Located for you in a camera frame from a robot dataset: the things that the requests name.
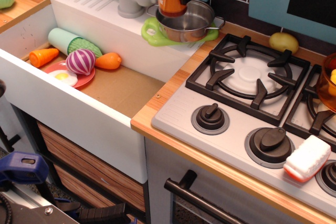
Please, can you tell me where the stainless steel pot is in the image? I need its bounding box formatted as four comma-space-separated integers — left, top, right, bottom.
147, 0, 226, 35

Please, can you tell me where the green plastic tray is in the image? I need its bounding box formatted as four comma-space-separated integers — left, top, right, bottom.
141, 17, 219, 47

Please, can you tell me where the orange toy carrot right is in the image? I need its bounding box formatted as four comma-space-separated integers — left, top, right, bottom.
95, 52, 122, 70

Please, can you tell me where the orange toy carrot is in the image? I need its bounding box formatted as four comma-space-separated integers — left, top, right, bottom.
95, 52, 122, 70
29, 48, 59, 68

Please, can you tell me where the yellow toy potato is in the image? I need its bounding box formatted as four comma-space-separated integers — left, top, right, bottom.
269, 32, 299, 54

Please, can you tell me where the green toy lettuce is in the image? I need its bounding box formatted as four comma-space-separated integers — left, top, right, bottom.
67, 37, 102, 58

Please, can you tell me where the purple striped toy onion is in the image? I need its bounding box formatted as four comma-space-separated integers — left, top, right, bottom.
66, 49, 96, 76

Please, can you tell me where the black stove knob left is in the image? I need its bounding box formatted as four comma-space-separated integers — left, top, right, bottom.
191, 103, 230, 135

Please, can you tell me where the black stove knob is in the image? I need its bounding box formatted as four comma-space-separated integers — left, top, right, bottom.
245, 127, 295, 169
191, 103, 230, 135
315, 159, 335, 198

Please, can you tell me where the grey stove top panel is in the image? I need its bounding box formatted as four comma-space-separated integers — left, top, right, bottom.
151, 40, 336, 211

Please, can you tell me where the mint green cup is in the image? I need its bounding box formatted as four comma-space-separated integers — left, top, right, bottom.
48, 28, 81, 55

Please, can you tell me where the red plate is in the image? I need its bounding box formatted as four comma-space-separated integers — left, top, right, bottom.
44, 60, 96, 88

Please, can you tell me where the black burner grate left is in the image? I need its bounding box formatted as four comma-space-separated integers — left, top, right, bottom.
185, 34, 310, 126

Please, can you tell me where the black burner grate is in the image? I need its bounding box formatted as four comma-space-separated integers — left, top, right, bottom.
283, 65, 335, 152
185, 34, 310, 126

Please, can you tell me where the toy fried egg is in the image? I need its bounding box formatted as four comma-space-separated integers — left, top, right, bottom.
49, 70, 78, 87

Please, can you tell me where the white toy sink basin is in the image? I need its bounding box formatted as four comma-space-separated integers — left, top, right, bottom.
1, 0, 200, 183

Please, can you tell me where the orange toy carrot left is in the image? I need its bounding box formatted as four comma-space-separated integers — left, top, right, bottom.
29, 48, 59, 68

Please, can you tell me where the orange transparent bowl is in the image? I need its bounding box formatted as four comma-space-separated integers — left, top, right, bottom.
316, 53, 335, 112

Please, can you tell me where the black stove knob middle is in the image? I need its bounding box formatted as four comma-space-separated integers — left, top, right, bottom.
245, 127, 295, 169

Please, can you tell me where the black burner grate right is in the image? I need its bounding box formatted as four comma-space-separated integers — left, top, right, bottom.
283, 65, 335, 152

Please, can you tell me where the white and red toy food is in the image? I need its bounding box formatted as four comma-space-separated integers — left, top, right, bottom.
283, 135, 331, 183

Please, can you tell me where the black stove knob right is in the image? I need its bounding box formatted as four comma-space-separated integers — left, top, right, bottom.
315, 159, 335, 198

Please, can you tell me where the blue clamp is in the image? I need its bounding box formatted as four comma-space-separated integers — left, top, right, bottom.
1, 151, 49, 186

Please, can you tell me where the black oven door handle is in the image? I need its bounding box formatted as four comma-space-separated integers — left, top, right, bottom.
164, 169, 246, 223

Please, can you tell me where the black ribbed clamp handle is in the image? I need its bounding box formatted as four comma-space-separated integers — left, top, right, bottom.
54, 202, 131, 224

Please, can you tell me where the black cable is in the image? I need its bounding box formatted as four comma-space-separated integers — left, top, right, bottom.
0, 194, 14, 224

